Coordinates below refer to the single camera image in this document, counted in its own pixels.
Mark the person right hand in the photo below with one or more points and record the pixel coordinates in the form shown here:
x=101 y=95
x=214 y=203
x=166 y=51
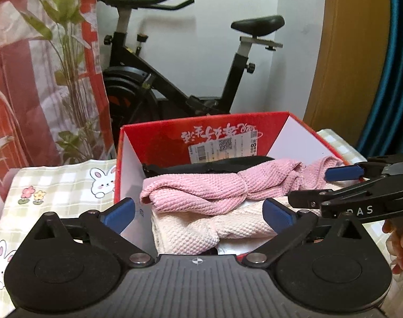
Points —
x=395 y=244

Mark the black eye mask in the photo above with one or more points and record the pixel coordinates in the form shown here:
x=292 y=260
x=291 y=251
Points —
x=224 y=166

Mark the light pink towel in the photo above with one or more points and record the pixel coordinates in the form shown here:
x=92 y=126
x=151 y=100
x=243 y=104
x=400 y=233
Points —
x=201 y=231

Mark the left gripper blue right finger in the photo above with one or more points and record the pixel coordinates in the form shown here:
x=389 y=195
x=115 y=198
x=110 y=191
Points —
x=291 y=230

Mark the red strawberry cardboard box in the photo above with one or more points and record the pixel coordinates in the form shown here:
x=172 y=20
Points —
x=206 y=139

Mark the teal curtain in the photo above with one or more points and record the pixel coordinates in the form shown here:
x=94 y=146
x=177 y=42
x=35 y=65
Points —
x=383 y=130

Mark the printed red backdrop cloth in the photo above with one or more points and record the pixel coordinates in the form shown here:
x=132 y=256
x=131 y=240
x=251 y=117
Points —
x=53 y=104

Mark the pink waffle towel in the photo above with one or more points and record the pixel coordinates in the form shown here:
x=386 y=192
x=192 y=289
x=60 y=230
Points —
x=218 y=194

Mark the wooden door panel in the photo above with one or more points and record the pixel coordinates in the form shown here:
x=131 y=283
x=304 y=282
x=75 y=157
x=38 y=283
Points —
x=351 y=57

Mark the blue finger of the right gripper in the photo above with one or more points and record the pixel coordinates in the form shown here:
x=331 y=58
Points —
x=346 y=173
x=314 y=198

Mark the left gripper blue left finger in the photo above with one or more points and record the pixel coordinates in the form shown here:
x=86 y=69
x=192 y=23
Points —
x=104 y=228

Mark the black exercise bike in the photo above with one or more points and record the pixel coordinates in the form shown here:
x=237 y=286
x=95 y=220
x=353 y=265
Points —
x=166 y=61

